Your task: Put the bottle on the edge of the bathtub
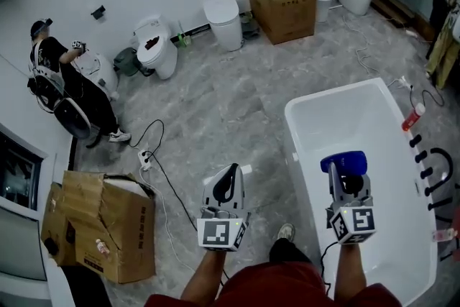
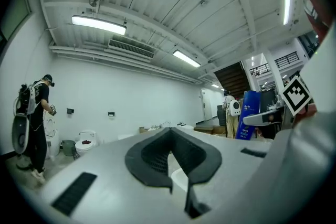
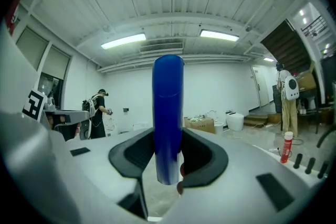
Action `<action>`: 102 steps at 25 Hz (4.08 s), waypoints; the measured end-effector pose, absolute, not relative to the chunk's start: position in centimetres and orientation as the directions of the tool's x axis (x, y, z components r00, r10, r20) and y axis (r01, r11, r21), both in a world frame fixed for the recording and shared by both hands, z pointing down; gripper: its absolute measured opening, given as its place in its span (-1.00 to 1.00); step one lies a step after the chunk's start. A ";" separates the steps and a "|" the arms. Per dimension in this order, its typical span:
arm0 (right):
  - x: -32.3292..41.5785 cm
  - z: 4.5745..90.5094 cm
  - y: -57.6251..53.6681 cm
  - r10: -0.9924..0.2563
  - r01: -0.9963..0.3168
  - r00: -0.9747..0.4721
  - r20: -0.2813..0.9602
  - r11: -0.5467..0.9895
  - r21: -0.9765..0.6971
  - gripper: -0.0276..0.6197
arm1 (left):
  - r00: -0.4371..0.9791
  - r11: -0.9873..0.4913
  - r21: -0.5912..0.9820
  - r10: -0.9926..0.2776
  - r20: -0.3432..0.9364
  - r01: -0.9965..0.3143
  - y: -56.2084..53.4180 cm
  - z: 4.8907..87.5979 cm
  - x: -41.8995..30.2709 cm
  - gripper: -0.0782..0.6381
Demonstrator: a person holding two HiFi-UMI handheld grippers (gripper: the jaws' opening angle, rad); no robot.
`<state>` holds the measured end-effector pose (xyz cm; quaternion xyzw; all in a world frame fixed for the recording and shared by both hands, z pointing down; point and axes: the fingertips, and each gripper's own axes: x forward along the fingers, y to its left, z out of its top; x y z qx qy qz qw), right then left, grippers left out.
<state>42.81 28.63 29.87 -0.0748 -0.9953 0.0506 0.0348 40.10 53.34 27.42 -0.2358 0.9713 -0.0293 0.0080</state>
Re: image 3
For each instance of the ceiling air vent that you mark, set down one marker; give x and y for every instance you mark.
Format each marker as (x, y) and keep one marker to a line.
(161, 46)

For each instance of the black dresser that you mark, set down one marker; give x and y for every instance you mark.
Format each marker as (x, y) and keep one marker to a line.
(277, 99)

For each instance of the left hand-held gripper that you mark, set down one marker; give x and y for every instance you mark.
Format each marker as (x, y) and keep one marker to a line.
(33, 104)

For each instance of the white smart toilet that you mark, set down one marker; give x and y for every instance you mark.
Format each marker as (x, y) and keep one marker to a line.
(235, 120)

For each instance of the wooden step platform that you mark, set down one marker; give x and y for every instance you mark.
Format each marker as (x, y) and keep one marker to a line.
(256, 119)

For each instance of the white door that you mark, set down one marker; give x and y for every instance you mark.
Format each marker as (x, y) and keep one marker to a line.
(258, 89)

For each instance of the wide white power strip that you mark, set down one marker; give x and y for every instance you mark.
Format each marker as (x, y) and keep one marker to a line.
(273, 150)

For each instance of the black arched faucet spout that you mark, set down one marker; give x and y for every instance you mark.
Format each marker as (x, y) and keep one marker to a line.
(324, 136)

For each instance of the white toilet with raised seat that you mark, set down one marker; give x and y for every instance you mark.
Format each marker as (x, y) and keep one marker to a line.
(218, 127)

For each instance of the red bottle with white cap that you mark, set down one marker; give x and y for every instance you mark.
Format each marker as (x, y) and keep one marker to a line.
(286, 147)

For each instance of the black faucet knob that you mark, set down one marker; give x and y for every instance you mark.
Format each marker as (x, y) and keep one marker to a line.
(323, 170)
(310, 165)
(298, 160)

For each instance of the white toilet with closed lid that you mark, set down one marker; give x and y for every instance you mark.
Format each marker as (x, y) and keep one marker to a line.
(139, 126)

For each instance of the white toilet with dark blot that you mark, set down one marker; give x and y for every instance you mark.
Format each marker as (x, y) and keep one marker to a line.
(110, 126)

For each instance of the long ceiling light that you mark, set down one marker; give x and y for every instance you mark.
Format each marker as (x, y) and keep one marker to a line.
(123, 41)
(219, 34)

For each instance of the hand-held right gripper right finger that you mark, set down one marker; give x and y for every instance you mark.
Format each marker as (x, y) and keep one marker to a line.
(236, 165)

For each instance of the small ceiling light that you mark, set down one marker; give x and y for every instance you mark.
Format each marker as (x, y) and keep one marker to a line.
(268, 59)

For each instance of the open brown cardboard box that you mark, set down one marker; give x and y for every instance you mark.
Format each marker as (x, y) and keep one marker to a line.
(307, 78)

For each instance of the white bathtub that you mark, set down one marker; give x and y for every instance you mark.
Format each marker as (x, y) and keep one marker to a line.
(288, 169)

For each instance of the closed brown cardboard box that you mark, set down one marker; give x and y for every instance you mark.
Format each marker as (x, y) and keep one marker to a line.
(200, 125)

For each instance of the black table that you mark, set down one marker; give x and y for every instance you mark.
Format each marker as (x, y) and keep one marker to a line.
(305, 91)

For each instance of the dark wooden staircase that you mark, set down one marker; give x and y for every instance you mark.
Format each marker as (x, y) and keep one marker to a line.
(286, 44)

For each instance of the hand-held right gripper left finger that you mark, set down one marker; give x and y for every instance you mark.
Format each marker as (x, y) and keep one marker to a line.
(78, 178)

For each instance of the blue cylindrical bottle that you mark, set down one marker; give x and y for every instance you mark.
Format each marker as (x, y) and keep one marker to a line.
(168, 112)

